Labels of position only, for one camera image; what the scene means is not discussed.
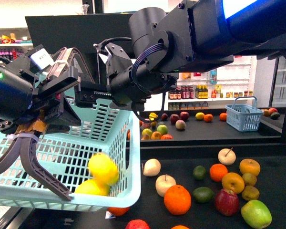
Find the black fruit shelf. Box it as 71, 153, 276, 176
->
16, 13, 286, 229
142, 110, 281, 147

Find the white pear left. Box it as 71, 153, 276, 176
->
143, 158, 161, 177

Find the yellow lemon front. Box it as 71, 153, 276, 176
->
74, 178, 110, 196

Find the brown kiwi rear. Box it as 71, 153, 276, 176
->
242, 173, 257, 186

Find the rear black fruit shelf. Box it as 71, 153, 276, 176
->
142, 110, 281, 147

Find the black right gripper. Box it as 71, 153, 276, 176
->
75, 42, 177, 112

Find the red apple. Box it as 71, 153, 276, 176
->
214, 188, 240, 217

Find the small orange tangerine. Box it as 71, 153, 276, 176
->
209, 164, 228, 182

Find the white pear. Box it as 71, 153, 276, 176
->
217, 147, 236, 166
155, 174, 176, 197
143, 158, 161, 177

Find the red peach fruit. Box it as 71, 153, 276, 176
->
125, 219, 150, 229

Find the green apple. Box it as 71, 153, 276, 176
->
241, 200, 272, 229

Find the orange persimmon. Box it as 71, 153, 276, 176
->
107, 207, 130, 217

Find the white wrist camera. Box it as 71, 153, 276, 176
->
29, 48, 54, 72

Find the large orange front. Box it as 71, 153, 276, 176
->
171, 225, 190, 229

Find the yellow apple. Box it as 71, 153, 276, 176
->
239, 158, 261, 176
221, 172, 245, 194

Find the yellow lemon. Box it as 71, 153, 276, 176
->
88, 153, 119, 185
74, 178, 110, 196

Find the white drinks shelf unit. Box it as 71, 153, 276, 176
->
0, 28, 33, 61

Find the green avocado middle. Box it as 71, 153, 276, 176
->
193, 187, 214, 204

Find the green lime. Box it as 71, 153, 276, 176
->
193, 166, 207, 180

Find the yellow apple front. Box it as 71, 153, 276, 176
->
221, 172, 245, 194

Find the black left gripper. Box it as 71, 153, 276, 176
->
4, 45, 82, 134

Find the small blue basket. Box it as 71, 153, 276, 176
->
225, 96, 264, 132

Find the yellow apple rear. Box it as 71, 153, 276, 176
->
239, 158, 261, 176

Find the white pear front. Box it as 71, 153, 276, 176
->
155, 174, 176, 197

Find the orange with navel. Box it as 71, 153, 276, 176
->
163, 185, 192, 216

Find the brown kiwi front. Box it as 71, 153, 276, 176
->
242, 186, 260, 201

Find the light blue shopping basket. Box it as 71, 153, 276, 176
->
0, 99, 141, 212

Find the white pear right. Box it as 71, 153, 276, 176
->
217, 147, 236, 166

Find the brown kiwi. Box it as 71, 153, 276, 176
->
242, 173, 257, 186
242, 186, 260, 201

